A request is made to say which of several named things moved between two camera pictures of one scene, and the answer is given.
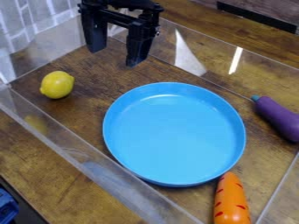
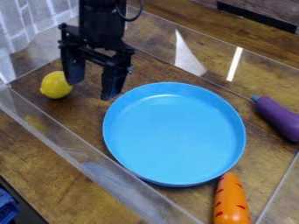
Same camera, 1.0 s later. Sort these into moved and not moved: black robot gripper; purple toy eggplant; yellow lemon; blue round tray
Moved: black robot gripper
Not moved: purple toy eggplant; yellow lemon; blue round tray
